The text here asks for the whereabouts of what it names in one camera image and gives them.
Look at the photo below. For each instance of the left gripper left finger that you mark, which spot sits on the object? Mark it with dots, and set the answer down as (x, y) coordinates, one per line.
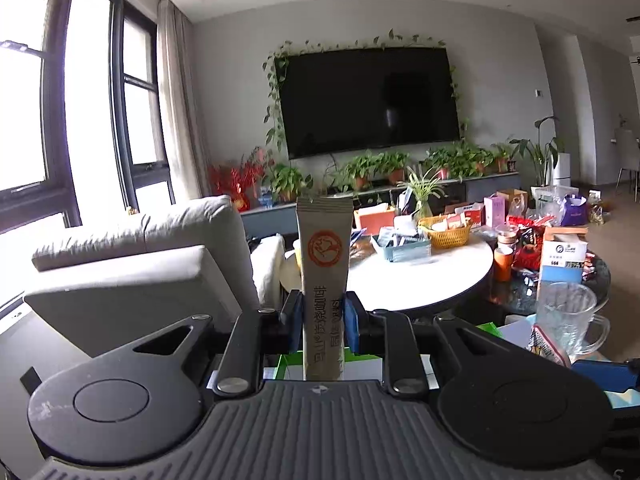
(255, 335)

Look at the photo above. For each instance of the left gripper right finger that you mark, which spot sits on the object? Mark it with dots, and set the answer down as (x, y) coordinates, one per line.
(388, 335)

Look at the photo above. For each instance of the beige stick sachet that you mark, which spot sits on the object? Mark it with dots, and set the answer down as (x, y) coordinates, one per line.
(324, 227)

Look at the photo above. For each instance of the green cardboard box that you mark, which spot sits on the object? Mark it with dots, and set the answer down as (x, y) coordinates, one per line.
(438, 367)

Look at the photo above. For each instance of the round white coffee table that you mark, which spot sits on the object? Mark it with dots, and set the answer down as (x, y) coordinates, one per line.
(421, 284)

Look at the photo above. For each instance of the blue plastic tray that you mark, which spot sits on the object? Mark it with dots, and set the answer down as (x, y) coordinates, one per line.
(408, 249)

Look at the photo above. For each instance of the yellow tin can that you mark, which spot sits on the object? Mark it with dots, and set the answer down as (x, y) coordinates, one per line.
(298, 254)

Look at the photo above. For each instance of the yellow wicker basket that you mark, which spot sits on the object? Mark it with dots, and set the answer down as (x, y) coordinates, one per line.
(444, 232)

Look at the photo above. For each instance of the red flower decoration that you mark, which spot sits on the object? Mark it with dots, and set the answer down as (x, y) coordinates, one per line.
(241, 182)

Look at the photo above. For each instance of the grey sofa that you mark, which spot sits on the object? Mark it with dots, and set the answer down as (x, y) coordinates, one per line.
(103, 286)

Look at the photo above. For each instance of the clear glass mug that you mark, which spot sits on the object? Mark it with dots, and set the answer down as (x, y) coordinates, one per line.
(567, 315)

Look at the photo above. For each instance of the blue white carton box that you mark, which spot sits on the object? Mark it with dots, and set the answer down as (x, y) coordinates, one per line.
(563, 255)

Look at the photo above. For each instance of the purple gift bag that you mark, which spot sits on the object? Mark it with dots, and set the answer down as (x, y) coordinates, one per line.
(574, 210)

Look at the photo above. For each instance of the wall mounted black television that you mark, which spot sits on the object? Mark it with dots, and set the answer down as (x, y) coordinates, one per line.
(362, 99)

